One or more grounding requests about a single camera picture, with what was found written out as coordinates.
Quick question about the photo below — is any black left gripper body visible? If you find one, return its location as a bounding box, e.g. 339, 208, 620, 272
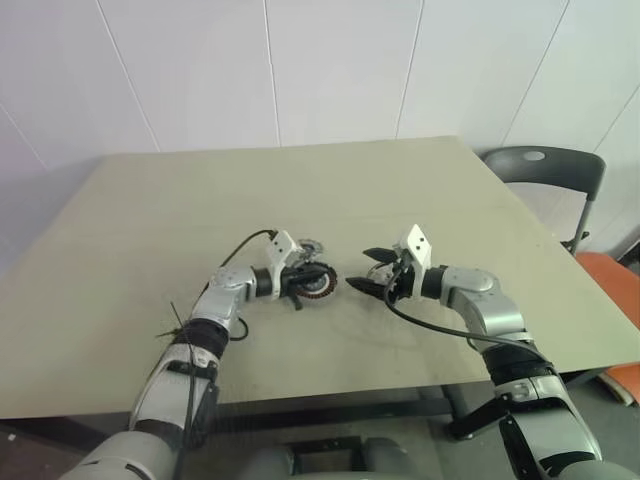
279, 253, 312, 312

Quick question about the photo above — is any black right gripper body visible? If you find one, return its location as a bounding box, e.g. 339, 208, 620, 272
367, 243, 421, 304

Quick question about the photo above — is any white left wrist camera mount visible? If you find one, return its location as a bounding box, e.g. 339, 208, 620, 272
264, 228, 301, 302

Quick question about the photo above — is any orange white curved panel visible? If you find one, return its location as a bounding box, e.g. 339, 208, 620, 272
597, 362, 640, 406

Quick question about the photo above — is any black zip tie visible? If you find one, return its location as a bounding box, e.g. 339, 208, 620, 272
155, 298, 194, 346

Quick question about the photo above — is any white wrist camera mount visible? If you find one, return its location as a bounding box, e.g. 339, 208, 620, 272
394, 223, 434, 301
264, 228, 301, 302

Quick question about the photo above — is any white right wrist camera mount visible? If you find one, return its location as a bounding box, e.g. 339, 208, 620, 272
394, 223, 434, 301

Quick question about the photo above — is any black copper-wound spoked rotor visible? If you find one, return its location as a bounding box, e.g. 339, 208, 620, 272
291, 263, 340, 305

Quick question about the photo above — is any black metal table frame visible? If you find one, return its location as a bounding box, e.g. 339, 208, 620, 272
0, 367, 614, 444

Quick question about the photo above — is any small silver gear part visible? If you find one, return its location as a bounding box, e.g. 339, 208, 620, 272
298, 238, 327, 261

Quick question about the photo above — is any dark grey folding chair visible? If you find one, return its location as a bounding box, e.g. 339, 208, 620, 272
480, 144, 608, 257

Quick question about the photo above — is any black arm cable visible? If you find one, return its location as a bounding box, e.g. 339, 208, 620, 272
382, 257, 536, 351
172, 228, 279, 480

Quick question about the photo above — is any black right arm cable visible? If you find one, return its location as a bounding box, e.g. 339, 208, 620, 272
382, 257, 536, 351

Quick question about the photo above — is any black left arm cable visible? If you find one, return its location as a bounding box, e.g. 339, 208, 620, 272
172, 228, 279, 480

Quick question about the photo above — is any black rectangular frame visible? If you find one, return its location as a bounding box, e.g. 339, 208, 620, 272
282, 433, 371, 474

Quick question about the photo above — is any grey rounded hump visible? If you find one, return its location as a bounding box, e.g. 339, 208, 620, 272
244, 443, 297, 480
360, 436, 416, 476

